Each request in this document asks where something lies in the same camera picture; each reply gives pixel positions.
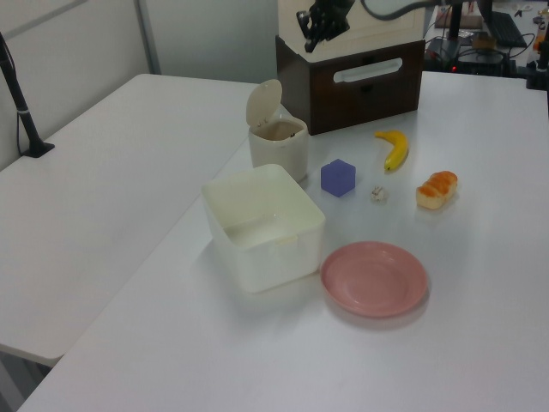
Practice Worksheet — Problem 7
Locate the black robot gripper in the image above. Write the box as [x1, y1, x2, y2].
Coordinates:
[295, 0, 357, 53]

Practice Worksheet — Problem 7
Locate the white flip-lid trash can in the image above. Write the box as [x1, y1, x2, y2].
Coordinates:
[245, 78, 311, 183]

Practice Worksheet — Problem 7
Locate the dark brown drawer cabinet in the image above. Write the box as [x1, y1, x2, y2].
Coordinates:
[274, 34, 426, 137]

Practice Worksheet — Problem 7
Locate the yellow banana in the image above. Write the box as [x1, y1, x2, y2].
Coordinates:
[374, 129, 410, 173]

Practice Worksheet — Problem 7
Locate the purple cube block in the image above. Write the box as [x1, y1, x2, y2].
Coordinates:
[320, 158, 358, 198]

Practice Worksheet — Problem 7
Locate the black keyboard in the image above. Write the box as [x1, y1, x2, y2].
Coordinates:
[485, 9, 528, 49]

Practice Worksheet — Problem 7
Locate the orange-topped bread loaf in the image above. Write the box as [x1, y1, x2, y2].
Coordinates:
[414, 170, 461, 211]

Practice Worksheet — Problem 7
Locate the cream plastic storage box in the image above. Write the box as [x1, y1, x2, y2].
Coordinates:
[201, 163, 326, 295]

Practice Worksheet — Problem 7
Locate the black desk clamp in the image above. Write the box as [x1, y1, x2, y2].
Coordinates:
[524, 59, 549, 90]

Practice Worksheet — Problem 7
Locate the pink round plate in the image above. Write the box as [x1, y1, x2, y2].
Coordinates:
[320, 240, 429, 319]

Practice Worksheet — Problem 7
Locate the white drawer handle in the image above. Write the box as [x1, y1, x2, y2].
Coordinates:
[333, 56, 405, 84]

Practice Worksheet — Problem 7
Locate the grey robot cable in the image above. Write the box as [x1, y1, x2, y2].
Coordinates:
[359, 0, 437, 21]

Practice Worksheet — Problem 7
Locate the black camera pole stand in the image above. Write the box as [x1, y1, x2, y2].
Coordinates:
[0, 31, 57, 159]

